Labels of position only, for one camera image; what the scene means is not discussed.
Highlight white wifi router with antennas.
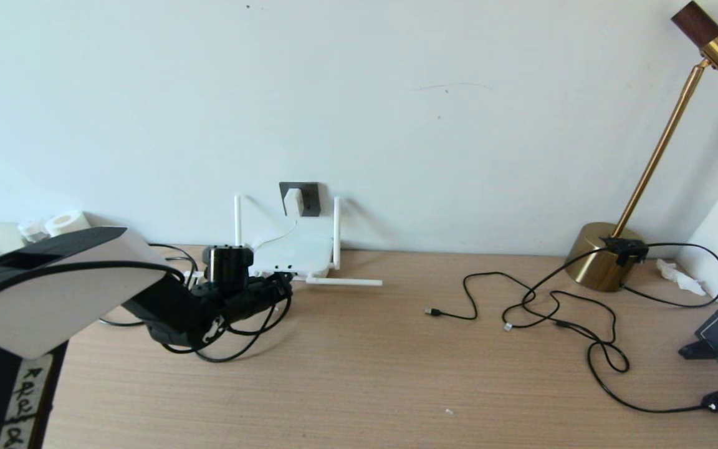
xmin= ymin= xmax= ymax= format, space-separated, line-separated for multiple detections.
xmin=234 ymin=195 xmax=383 ymax=286

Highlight grey wall power socket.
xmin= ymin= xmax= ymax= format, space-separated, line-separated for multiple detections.
xmin=279 ymin=181 xmax=321 ymax=217

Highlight short black lamp cord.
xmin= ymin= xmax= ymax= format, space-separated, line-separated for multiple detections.
xmin=621 ymin=241 xmax=718 ymax=307

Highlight white toilet paper roll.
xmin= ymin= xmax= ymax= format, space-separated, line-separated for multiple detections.
xmin=45 ymin=210 xmax=92 ymax=238

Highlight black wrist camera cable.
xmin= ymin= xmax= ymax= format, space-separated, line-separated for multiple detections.
xmin=0 ymin=260 xmax=282 ymax=344

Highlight black inline cord switch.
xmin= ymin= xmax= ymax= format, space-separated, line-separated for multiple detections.
xmin=604 ymin=236 xmax=651 ymax=266

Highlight black ethernet cable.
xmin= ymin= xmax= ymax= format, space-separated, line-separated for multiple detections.
xmin=98 ymin=243 xmax=293 ymax=364

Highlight crumpled white tissue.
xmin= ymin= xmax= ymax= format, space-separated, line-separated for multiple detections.
xmin=657 ymin=258 xmax=707 ymax=296

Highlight black cable with silver connector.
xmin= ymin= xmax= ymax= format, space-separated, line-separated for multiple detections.
xmin=503 ymin=289 xmax=616 ymax=345

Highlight black USB cable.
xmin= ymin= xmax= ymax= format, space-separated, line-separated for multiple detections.
xmin=426 ymin=271 xmax=632 ymax=374

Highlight brass desk lamp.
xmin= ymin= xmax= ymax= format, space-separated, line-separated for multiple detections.
xmin=566 ymin=0 xmax=718 ymax=292

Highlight small clear plastic jar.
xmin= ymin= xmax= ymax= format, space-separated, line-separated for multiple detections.
xmin=18 ymin=219 xmax=50 ymax=243

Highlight black plastic clip stand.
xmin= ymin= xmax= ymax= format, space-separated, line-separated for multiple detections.
xmin=679 ymin=339 xmax=718 ymax=359

